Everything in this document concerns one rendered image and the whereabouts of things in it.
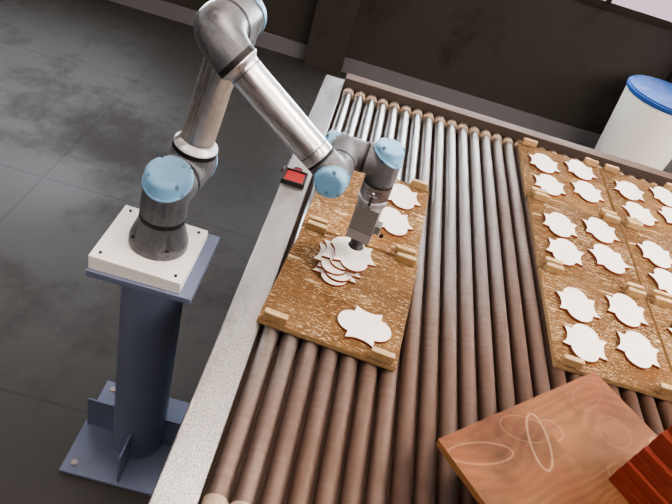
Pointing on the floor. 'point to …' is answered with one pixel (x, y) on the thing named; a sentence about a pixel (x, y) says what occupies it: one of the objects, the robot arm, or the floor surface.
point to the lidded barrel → (641, 123)
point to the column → (137, 387)
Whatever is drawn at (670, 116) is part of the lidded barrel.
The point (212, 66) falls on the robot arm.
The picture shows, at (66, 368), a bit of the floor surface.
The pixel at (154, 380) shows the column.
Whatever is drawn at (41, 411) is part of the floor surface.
